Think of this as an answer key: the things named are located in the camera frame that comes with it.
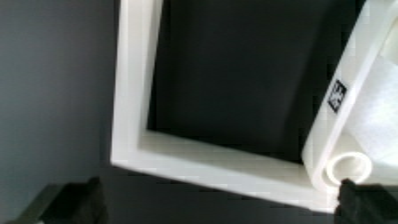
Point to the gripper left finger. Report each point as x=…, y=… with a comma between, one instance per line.
x=68, y=204

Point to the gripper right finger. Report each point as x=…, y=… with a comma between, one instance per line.
x=367, y=204

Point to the white desk top tray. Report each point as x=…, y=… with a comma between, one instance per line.
x=351, y=150

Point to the white left barrier block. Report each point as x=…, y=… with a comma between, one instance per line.
x=138, y=39

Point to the white front barrier wall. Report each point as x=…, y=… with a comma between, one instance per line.
x=219, y=168

